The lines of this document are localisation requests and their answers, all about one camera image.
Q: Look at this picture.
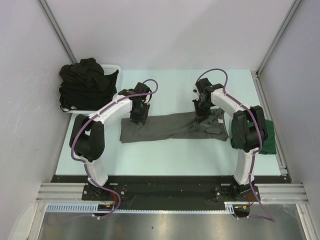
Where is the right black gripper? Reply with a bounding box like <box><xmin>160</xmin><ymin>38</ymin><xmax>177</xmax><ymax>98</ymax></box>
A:
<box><xmin>192</xmin><ymin>98</ymin><xmax>212</xmax><ymax>123</ymax></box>

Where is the grey t shirt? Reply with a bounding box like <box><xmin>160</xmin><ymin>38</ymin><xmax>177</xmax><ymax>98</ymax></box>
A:
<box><xmin>119</xmin><ymin>108</ymin><xmax>229</xmax><ymax>144</ymax></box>

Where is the white plastic basket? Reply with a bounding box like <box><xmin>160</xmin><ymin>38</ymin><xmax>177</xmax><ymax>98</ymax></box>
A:
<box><xmin>60</xmin><ymin>64</ymin><xmax>121</xmax><ymax>115</ymax></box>

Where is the black t shirts pile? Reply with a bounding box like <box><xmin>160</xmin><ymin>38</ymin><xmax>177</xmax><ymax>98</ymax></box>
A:
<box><xmin>59</xmin><ymin>57</ymin><xmax>120</xmax><ymax>111</ymax></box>

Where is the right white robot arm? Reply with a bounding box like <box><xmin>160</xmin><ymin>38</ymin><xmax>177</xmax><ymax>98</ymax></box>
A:
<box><xmin>192</xmin><ymin>78</ymin><xmax>268</xmax><ymax>201</ymax></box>

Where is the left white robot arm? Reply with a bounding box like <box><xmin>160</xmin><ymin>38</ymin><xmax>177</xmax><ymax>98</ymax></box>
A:
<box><xmin>69</xmin><ymin>79</ymin><xmax>159</xmax><ymax>200</ymax></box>

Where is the green folded t shirt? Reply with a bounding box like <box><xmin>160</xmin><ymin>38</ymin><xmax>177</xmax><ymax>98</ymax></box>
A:
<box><xmin>230</xmin><ymin>119</ymin><xmax>277</xmax><ymax>155</ymax></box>

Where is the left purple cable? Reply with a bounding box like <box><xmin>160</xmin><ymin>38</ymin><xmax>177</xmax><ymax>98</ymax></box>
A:
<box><xmin>46</xmin><ymin>79</ymin><xmax>159</xmax><ymax>227</ymax></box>

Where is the purple cable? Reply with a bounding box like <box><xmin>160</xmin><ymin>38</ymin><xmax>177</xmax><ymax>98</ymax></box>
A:
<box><xmin>196</xmin><ymin>67</ymin><xmax>276</xmax><ymax>223</ymax></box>
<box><xmin>46</xmin><ymin>79</ymin><xmax>159</xmax><ymax>227</ymax></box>

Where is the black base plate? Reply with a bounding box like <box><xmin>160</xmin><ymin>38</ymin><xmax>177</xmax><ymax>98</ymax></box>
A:
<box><xmin>51</xmin><ymin>174</ymin><xmax>293</xmax><ymax>212</ymax></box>

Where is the aluminium frame rail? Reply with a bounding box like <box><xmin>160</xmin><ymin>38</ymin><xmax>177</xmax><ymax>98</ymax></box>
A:
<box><xmin>36</xmin><ymin>183</ymin><xmax>309</xmax><ymax>204</ymax></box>

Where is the light blue cable duct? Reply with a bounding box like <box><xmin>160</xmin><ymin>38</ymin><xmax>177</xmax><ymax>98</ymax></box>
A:
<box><xmin>46</xmin><ymin>203</ymin><xmax>235</xmax><ymax>215</ymax></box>

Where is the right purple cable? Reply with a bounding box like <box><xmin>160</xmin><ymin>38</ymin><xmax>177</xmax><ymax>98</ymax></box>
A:
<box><xmin>196</xmin><ymin>67</ymin><xmax>276</xmax><ymax>223</ymax></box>

